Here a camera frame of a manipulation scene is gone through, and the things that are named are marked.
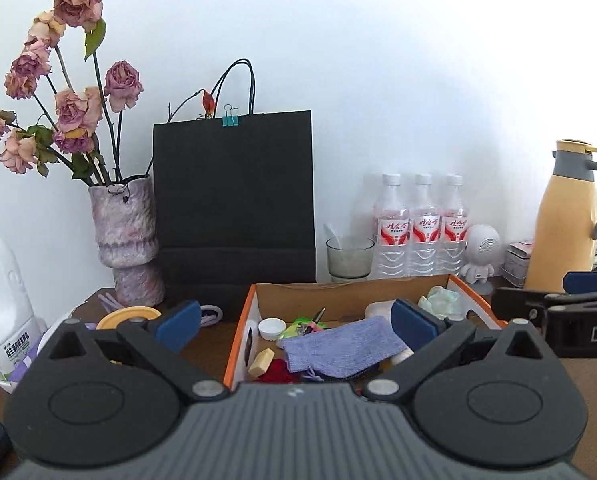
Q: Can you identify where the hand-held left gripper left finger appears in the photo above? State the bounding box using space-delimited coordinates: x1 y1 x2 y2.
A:
46 301 230 403

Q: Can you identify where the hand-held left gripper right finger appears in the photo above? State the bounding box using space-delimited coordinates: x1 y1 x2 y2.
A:
363 299 559 403

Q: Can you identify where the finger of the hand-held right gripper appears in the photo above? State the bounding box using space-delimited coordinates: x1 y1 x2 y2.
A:
493 287 597 331
565 270 597 295

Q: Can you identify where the lavender cloth pouch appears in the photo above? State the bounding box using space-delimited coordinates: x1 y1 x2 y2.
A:
278 316 409 378

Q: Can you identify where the red and orange cardboard box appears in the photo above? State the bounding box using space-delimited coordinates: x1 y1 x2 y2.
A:
222 274 509 391

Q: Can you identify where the small beige block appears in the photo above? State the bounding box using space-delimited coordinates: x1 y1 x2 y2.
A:
247 347 275 377

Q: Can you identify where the white plastic bottle cap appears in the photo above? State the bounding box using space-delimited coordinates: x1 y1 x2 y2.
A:
257 318 285 341

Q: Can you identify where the red rose flower head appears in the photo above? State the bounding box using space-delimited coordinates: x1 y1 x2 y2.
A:
256 357 304 385

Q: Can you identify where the pale green crumpled paper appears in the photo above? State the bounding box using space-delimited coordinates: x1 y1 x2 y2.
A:
417 285 463 320

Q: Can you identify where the white soap bar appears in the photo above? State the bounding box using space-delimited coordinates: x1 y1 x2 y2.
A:
365 300 395 320

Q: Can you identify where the small metal tin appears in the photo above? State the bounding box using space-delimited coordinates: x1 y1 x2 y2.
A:
503 241 534 288

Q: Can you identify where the white round robot speaker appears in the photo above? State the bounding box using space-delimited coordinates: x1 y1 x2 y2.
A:
459 224 502 295

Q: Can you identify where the yellow thermos jug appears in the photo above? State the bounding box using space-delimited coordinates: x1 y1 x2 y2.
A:
523 139 597 293

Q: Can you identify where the yellow ceramic mug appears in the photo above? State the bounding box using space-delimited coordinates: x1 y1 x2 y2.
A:
96 306 163 331

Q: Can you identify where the drinking glass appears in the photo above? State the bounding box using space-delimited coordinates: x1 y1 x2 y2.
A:
326 236 375 283

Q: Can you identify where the clear water bottle red label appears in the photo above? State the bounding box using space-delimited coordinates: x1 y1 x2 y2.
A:
407 174 442 277
439 175 469 276
373 174 410 278

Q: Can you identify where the mottled pink ceramic vase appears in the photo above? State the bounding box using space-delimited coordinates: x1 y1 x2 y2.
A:
88 175 166 308

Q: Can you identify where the green packet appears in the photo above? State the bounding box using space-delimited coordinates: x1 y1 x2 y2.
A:
283 316 324 338

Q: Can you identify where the black paper bag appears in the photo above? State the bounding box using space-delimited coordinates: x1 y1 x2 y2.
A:
152 59 317 306

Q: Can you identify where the purple tissue pack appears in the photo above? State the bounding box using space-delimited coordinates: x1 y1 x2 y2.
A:
21 310 74 381

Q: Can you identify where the dried red bud twig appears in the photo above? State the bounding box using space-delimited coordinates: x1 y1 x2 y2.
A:
167 88 218 123

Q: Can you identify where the dried pink rose bouquet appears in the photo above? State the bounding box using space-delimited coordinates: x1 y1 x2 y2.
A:
0 0 144 186

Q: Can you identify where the white cable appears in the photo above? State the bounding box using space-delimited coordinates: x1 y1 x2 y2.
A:
98 292 224 328

